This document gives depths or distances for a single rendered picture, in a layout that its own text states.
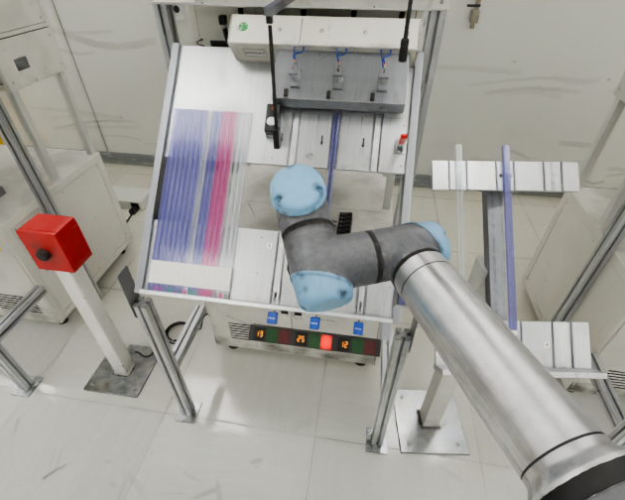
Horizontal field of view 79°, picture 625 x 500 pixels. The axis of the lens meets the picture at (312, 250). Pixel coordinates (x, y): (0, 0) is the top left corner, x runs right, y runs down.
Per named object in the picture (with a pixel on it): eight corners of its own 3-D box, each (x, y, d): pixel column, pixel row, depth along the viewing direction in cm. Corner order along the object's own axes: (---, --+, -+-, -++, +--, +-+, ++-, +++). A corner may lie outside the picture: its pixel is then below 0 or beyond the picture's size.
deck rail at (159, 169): (153, 293, 106) (140, 293, 100) (146, 292, 107) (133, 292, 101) (188, 56, 113) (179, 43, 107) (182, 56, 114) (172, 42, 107)
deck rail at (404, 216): (397, 321, 98) (400, 323, 92) (389, 320, 99) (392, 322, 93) (420, 64, 105) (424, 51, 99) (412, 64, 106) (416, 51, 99)
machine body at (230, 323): (373, 374, 162) (393, 268, 123) (217, 352, 171) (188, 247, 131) (377, 272, 212) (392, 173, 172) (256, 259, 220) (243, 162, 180)
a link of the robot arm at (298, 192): (273, 220, 48) (261, 166, 51) (286, 251, 58) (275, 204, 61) (333, 205, 48) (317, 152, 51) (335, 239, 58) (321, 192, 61)
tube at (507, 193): (516, 366, 83) (520, 368, 82) (510, 366, 83) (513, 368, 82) (507, 146, 89) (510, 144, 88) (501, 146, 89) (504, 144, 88)
